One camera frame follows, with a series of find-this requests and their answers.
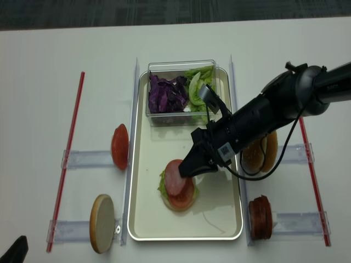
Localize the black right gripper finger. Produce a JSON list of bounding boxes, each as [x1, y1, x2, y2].
[[179, 146, 210, 176], [186, 164, 218, 178]]

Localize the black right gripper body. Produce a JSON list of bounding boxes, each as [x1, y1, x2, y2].
[[191, 121, 236, 168]]

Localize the pink meat slice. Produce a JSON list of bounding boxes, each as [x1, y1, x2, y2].
[[164, 159, 186, 196]]

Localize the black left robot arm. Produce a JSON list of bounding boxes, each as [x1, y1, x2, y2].
[[0, 236, 29, 263]]

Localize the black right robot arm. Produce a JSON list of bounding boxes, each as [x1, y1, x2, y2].
[[179, 63, 350, 178]]

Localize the lower tomato slice on bun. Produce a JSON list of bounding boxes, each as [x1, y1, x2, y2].
[[169, 179, 194, 208]]

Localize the lettuce leaf on bun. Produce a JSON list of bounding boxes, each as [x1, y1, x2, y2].
[[157, 170, 199, 199]]

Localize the stack of meat slices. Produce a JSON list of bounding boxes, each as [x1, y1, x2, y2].
[[248, 195, 273, 240]]

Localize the green lettuce leaves in container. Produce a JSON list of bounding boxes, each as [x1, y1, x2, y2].
[[184, 66, 216, 112]]

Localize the upright tomato slices left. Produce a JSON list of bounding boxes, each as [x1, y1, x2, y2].
[[111, 124, 129, 170]]

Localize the sesame bun top front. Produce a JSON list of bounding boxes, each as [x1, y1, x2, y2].
[[242, 139, 267, 174]]

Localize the sesame bun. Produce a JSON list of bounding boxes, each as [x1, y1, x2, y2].
[[262, 130, 278, 173], [242, 139, 267, 174]]

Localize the white rectangular metal tray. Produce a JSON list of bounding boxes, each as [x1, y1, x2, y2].
[[127, 73, 243, 241]]

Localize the sesame bun top rear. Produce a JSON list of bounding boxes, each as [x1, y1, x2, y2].
[[262, 130, 278, 173]]

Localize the clear plastic salad container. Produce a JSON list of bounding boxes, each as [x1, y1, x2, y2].
[[145, 60, 220, 127]]

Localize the purple cabbage leaves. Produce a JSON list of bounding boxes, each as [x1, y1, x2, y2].
[[148, 73, 189, 114]]

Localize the upper right clear holder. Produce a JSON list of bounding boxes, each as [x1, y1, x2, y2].
[[281, 144, 315, 164]]

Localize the clear holder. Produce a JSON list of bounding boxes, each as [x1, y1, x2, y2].
[[270, 211, 331, 241], [281, 144, 315, 164], [61, 150, 114, 169], [47, 219, 126, 245]]

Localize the lower right clear holder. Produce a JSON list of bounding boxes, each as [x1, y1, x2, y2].
[[270, 211, 331, 241]]

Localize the upright bun half left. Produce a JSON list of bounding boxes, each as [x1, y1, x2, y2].
[[89, 194, 115, 254]]

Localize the upper left clear holder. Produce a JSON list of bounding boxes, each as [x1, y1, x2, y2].
[[61, 150, 114, 169]]

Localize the right red rod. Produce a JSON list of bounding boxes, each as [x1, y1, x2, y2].
[[299, 117, 331, 247]]

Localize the red rod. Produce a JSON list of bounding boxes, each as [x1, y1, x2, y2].
[[46, 71, 85, 254], [299, 117, 331, 247]]

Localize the left red rod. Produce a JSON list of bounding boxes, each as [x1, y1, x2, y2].
[[46, 71, 85, 254]]

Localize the lower left clear holder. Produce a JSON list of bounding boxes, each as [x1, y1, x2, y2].
[[47, 219, 126, 245]]

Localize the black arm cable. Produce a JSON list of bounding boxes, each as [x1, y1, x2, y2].
[[205, 84, 327, 181]]

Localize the left clear vertical rail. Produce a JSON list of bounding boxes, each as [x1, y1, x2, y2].
[[120, 58, 140, 246]]

